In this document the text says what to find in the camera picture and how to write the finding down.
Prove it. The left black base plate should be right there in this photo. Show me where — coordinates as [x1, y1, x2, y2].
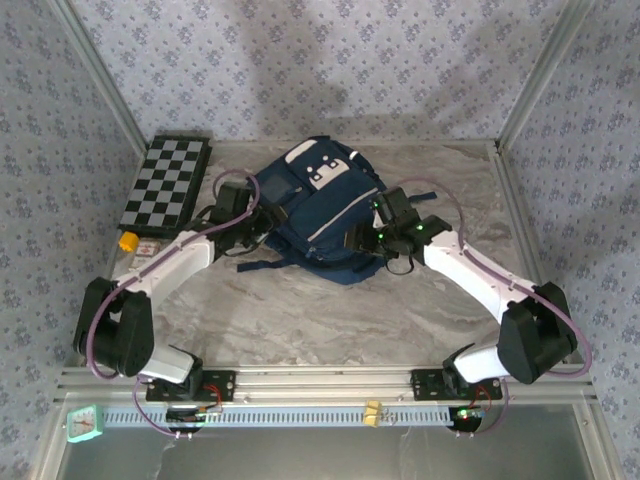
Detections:
[145, 369, 237, 402]

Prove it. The navy blue backpack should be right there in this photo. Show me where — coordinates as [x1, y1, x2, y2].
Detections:
[236, 134, 439, 287]

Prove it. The grey slotted cable duct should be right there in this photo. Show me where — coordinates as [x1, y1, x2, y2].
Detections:
[102, 405, 459, 429]

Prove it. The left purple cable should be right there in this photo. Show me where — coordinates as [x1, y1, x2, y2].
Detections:
[85, 169, 261, 440]

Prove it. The purple cable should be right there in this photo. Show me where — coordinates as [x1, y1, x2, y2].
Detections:
[399, 177, 594, 440]
[85, 169, 261, 440]

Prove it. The left aluminium frame post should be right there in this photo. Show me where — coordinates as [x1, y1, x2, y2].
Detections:
[49, 0, 151, 154]

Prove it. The red white card box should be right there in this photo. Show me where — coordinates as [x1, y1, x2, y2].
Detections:
[130, 239, 161, 262]

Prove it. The mint green alarm clock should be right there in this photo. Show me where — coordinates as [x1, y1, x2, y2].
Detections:
[66, 404, 105, 444]

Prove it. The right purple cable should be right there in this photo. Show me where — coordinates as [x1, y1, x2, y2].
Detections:
[399, 177, 594, 440]

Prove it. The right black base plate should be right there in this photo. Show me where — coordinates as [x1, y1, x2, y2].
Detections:
[410, 368, 503, 401]

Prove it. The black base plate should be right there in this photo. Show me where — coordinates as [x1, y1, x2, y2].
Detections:
[145, 369, 237, 402]
[410, 368, 503, 401]

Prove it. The right aluminium frame post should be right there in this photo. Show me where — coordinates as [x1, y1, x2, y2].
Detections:
[494, 0, 599, 154]

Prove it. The yellow binder clip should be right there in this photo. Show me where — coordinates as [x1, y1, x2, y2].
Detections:
[364, 398, 384, 429]

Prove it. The aluminium frame post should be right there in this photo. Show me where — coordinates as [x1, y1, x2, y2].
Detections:
[494, 0, 599, 154]
[49, 0, 151, 154]

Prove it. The right small circuit board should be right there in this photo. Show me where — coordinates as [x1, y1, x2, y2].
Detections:
[451, 405, 487, 432]

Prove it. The black grey chessboard box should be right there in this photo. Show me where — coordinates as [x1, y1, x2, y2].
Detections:
[118, 134, 214, 241]

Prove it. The right aluminium side rail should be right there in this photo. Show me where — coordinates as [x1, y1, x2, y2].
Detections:
[492, 144, 586, 366]

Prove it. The small circuit board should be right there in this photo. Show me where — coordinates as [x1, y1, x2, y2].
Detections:
[166, 405, 225, 432]
[451, 405, 487, 432]

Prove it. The aluminium front rail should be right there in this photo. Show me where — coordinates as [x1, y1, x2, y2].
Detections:
[54, 364, 599, 406]

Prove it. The left small circuit board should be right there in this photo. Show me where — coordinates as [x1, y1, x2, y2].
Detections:
[166, 405, 225, 432]

